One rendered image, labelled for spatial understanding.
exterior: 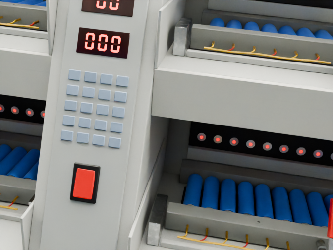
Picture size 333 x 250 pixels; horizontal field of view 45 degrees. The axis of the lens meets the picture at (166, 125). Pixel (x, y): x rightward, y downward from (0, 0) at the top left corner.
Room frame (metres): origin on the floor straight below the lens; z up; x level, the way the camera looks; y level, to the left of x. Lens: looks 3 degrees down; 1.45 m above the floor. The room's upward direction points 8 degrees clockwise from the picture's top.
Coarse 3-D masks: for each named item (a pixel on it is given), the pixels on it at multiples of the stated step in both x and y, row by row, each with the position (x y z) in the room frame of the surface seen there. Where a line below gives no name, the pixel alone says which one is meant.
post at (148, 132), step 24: (168, 0) 0.39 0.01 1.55; (144, 48) 0.36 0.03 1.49; (144, 72) 0.36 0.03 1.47; (48, 96) 0.37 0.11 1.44; (144, 96) 0.36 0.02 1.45; (48, 120) 0.37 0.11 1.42; (144, 120) 0.36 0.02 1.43; (168, 120) 0.54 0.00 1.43; (48, 144) 0.37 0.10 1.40; (144, 144) 0.36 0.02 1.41; (48, 168) 0.37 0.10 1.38; (144, 168) 0.38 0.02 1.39; (120, 240) 0.36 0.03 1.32
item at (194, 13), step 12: (192, 0) 0.55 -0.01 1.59; (204, 0) 0.55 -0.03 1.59; (192, 12) 0.55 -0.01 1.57; (192, 24) 0.55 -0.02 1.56; (180, 120) 0.55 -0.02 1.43; (12, 132) 0.58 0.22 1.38; (168, 132) 0.56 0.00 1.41; (180, 132) 0.55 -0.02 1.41; (168, 144) 0.56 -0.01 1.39; (180, 144) 0.55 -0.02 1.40; (168, 156) 0.55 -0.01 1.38; (180, 156) 0.55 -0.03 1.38; (168, 168) 0.55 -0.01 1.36; (252, 168) 0.54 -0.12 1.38
